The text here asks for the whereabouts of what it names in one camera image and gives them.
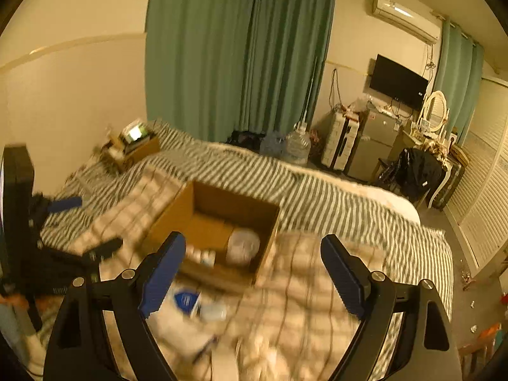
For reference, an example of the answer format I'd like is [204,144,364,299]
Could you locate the blue white tissue pack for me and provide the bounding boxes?
[173,290,227,323]

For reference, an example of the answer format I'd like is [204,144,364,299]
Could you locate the small cardboard box with items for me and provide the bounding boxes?
[98,119,160,173]

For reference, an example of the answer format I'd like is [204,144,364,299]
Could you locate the open brown cardboard box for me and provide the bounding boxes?
[139,182,281,293]

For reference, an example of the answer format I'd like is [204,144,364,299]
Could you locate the beige plaid blanket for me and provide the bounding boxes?
[23,163,402,381]

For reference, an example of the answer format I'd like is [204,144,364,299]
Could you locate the round white container in box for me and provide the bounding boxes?
[226,228,261,266]

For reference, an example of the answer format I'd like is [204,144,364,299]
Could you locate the white louvered wardrobe doors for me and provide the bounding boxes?
[444,77,507,279]

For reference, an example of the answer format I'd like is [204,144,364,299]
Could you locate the black bag on chair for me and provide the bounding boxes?
[394,148,444,203]

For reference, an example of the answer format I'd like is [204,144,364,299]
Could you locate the green checked bed sheet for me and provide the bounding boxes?
[42,122,454,310]

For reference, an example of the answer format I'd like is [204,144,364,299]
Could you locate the blue plastic bag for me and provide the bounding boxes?
[259,132,285,158]

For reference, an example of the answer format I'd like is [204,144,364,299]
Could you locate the green curtain centre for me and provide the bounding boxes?
[145,0,336,141]

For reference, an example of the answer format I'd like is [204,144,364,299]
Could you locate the green curtain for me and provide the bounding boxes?
[434,19,484,145]
[145,0,336,141]

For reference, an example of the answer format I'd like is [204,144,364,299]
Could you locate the grey mini fridge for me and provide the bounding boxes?
[345,110,399,182]

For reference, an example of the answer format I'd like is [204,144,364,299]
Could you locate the clear large water jug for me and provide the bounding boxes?
[282,121,312,166]

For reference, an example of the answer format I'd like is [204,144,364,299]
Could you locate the white suitcase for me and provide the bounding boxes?
[321,111,360,171]

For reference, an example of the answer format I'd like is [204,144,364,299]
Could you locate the white oval vanity mirror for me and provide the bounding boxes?
[417,90,450,135]

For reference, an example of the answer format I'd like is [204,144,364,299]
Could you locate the green curtain right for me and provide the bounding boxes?
[434,19,484,145]

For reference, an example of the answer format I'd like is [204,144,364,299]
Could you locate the black wall television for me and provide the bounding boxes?
[369,54,429,111]

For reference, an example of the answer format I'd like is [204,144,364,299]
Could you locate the white wall air conditioner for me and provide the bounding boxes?
[372,0,441,45]

